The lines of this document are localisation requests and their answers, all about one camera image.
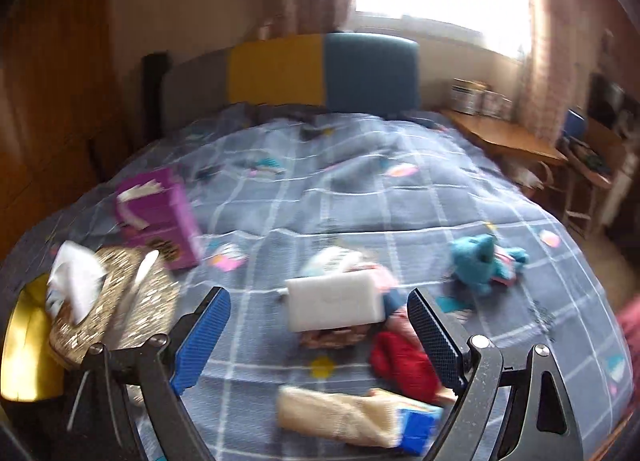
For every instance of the white tissue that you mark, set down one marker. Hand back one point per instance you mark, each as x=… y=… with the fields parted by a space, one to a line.
x=75 y=281

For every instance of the wooden wardrobe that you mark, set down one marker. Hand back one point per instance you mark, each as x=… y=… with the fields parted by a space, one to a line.
x=55 y=91

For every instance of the white foam block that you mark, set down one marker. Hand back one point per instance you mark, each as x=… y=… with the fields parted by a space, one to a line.
x=335 y=301

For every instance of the brown scrunchie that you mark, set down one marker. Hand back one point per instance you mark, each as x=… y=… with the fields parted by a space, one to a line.
x=330 y=338

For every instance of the wooden desk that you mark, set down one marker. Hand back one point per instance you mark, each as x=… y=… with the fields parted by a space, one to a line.
x=505 y=138

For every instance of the red and black tool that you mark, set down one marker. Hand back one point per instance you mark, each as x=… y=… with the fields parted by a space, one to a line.
x=400 y=361

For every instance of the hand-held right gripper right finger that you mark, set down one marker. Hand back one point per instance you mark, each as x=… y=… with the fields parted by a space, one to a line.
x=435 y=341

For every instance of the ornate gold tissue box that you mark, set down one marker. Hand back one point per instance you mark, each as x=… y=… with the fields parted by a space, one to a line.
x=150 y=301

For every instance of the black rolled mat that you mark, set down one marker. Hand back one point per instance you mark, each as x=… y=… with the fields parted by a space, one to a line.
x=154 y=91

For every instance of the white soft packet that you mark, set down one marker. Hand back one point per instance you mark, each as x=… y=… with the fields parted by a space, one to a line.
x=330 y=258

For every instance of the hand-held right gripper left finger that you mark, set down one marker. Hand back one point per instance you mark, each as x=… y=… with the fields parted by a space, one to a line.
x=200 y=341

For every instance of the mauve scrunchie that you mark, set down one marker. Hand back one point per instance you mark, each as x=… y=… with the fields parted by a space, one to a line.
x=386 y=280

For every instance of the grey checked printed blanket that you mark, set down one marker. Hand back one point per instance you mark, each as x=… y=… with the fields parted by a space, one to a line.
x=350 y=201

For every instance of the small blue item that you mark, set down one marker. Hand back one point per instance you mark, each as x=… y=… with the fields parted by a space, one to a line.
x=417 y=428

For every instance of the blue plush toy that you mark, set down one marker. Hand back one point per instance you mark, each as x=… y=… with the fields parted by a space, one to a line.
x=470 y=258

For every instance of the grey yellow blue headboard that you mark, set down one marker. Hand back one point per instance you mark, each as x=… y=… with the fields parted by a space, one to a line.
x=370 y=71

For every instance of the purple cardboard box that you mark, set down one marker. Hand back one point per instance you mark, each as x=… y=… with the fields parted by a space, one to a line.
x=165 y=211

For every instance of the metal tin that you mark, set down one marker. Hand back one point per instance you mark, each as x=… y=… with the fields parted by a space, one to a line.
x=466 y=98
x=497 y=104

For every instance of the gold tin box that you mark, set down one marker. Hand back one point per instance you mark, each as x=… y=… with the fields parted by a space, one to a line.
x=25 y=341

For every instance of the cream knitted cloth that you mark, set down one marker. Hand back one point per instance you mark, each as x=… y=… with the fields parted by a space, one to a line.
x=330 y=413

